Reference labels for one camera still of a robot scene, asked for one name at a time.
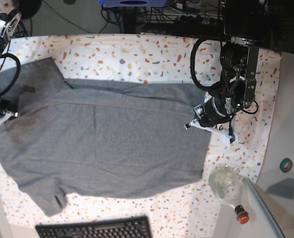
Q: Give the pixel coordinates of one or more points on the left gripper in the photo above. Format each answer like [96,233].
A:
[209,114]

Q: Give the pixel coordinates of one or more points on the grey t-shirt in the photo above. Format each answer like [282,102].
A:
[99,138]

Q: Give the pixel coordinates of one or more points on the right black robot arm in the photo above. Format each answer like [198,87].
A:
[11,13]

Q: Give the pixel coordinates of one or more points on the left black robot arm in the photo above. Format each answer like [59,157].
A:
[244,24]

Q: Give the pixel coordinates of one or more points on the clear glass bottle red cap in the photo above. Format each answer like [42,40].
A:
[227,186]

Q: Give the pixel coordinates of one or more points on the green tape roll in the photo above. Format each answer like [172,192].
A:
[286,165]

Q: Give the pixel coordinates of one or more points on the terrazzo pattern tablecloth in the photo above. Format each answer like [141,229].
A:
[187,212]

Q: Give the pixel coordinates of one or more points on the black keyboard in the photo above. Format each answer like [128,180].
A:
[136,227]

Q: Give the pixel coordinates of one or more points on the blue box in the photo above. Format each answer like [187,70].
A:
[133,3]

